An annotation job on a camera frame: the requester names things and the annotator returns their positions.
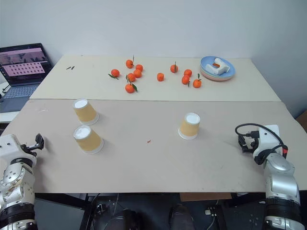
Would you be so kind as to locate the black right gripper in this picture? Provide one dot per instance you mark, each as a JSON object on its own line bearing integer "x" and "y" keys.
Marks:
{"x": 250, "y": 140}

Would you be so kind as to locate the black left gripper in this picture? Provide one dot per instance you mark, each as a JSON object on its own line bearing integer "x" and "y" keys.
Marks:
{"x": 28, "y": 148}

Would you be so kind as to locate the stack of pastel plates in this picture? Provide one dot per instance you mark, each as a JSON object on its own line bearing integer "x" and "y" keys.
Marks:
{"x": 206, "y": 73}

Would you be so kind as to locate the tan paper cup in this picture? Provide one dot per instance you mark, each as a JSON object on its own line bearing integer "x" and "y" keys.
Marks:
{"x": 87, "y": 140}
{"x": 85, "y": 112}
{"x": 190, "y": 127}

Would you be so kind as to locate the brown cardboard box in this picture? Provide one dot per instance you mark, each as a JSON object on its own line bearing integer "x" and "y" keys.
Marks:
{"x": 301, "y": 123}

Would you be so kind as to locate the brown cardboard piece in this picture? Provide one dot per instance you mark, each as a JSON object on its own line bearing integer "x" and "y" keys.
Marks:
{"x": 205, "y": 196}

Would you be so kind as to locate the white power socket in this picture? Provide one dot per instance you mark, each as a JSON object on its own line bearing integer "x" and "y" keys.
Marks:
{"x": 209, "y": 212}

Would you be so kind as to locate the black flat panel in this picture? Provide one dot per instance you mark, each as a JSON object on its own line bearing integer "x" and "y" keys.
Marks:
{"x": 57, "y": 214}

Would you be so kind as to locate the orange tangerine with leaf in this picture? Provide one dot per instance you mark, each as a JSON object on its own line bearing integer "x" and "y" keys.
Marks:
{"x": 129, "y": 88}
{"x": 197, "y": 83}
{"x": 131, "y": 77}
{"x": 115, "y": 72}

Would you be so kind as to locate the open dark laptop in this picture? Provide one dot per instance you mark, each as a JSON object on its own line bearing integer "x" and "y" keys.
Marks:
{"x": 21, "y": 64}

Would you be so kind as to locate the white gadget with orange insert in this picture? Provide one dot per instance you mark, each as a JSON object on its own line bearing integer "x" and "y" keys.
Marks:
{"x": 221, "y": 68}

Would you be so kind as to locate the dark rounded shape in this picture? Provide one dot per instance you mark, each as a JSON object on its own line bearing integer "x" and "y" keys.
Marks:
{"x": 181, "y": 216}

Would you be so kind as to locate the orange tangerine with stem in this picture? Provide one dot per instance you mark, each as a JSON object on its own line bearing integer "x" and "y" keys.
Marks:
{"x": 129, "y": 63}
{"x": 174, "y": 68}

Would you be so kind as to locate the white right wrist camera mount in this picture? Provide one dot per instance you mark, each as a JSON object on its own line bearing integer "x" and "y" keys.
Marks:
{"x": 268, "y": 136}

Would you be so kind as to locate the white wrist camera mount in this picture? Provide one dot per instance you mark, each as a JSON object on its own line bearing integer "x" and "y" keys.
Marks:
{"x": 8, "y": 147}
{"x": 268, "y": 136}

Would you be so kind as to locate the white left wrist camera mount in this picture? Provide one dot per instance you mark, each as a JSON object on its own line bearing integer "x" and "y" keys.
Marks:
{"x": 8, "y": 147}

